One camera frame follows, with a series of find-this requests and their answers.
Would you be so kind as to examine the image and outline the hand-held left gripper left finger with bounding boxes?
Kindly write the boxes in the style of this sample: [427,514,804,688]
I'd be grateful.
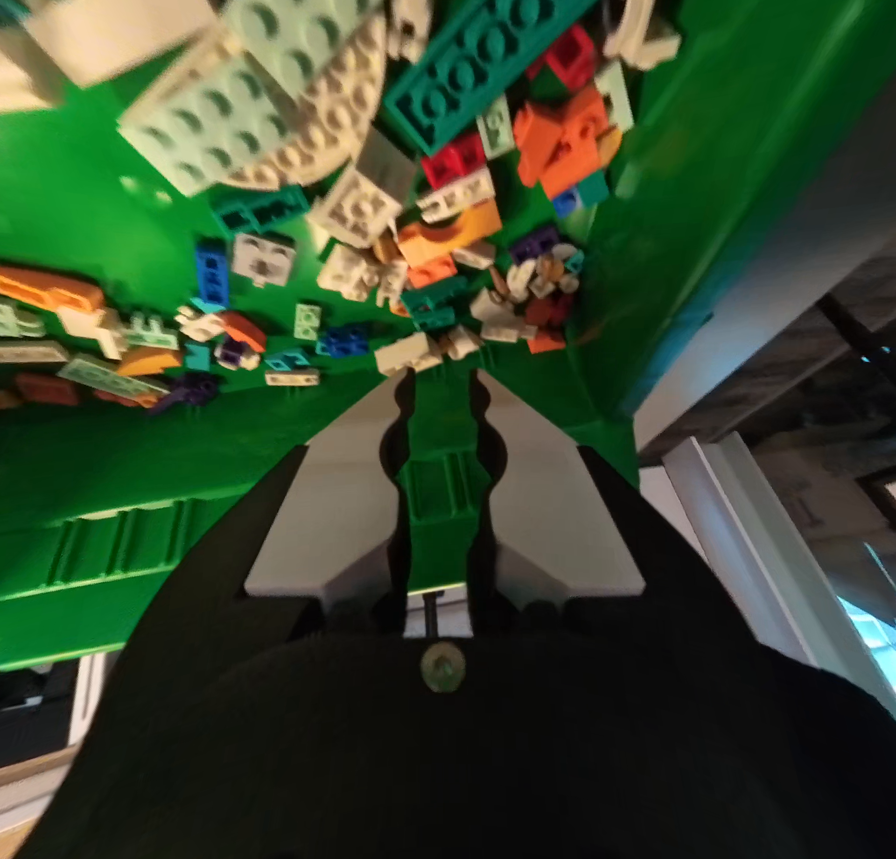
[244,371,415,637]

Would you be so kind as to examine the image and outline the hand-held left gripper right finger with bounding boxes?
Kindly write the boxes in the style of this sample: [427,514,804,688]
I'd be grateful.
[469,371,646,637]

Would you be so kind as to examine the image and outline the green plastic tray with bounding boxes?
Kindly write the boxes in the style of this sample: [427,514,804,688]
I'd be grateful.
[0,0,896,672]

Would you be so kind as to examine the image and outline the pile of toy bricks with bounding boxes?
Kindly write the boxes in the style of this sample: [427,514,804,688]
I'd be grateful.
[0,0,709,413]

